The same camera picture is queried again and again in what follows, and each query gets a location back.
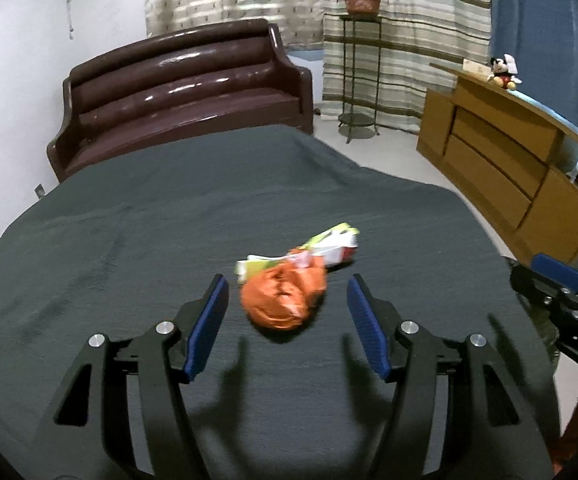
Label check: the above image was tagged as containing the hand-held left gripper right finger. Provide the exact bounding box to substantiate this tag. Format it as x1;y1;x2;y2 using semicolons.
346;274;554;480

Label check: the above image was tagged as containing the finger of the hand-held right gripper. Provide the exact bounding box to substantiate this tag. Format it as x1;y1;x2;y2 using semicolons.
510;261;578;379
530;254;578;307

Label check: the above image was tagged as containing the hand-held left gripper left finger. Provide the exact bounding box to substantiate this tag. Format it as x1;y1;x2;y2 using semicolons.
31;274;230;480

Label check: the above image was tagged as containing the orange plastic bag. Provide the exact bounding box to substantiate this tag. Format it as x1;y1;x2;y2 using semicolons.
240;258;328;332

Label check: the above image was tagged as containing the white green snack wrapper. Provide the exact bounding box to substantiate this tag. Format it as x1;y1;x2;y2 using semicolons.
236;223;360;279

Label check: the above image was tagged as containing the wooden cabinet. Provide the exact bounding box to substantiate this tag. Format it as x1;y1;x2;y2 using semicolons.
416;62;578;267

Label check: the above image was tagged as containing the mouse plush toy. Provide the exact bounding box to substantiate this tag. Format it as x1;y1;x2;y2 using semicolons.
486;54;524;92

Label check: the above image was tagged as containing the metal plant stand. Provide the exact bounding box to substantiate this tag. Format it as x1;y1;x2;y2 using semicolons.
338;14;384;145

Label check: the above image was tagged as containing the small beige box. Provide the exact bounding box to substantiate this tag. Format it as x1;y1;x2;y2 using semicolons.
461;58;492;81

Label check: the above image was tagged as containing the brown leather sofa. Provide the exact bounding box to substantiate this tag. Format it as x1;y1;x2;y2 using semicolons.
46;17;315;184

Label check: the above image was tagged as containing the blue curtain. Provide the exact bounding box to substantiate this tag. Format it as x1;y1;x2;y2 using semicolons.
486;0;578;154

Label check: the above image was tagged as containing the striped curtain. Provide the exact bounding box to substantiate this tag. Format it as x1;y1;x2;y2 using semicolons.
321;0;492;134

